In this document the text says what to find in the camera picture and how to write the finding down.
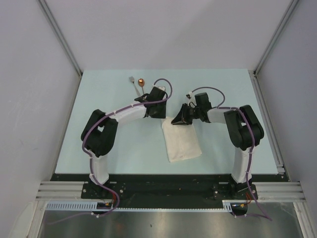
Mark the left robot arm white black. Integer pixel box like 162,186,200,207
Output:
81,86,169,198

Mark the purple cable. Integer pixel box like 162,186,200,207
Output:
49,78,173,224
190,86,273,221

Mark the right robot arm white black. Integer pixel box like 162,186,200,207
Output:
171,93,264,199

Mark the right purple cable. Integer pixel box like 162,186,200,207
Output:
190,86,273,221

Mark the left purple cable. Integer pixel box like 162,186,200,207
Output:
49,78,173,224

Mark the white cloth napkin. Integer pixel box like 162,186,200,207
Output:
161,117,202,163

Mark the silver fork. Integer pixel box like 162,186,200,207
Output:
129,76,141,97

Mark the aluminium frame post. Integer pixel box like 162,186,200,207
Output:
253,0,301,76
36,0,83,78

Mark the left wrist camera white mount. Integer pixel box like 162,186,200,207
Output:
153,85,166,91

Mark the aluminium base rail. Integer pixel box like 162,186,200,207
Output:
36,181,306,202

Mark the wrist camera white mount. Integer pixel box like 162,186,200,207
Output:
186,91,195,100
153,85,166,91

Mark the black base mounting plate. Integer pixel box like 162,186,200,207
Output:
51,174,288,200

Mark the left aluminium frame post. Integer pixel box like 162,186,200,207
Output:
36,0,83,78

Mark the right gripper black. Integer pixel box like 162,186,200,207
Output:
172,103,202,125

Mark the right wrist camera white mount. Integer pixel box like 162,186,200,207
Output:
186,91,195,100

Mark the right aluminium frame post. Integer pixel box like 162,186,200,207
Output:
253,0,301,76

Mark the copper spoon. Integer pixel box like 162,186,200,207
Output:
138,78,145,95

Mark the white slotted cable duct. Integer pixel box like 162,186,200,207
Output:
46,200,246,212

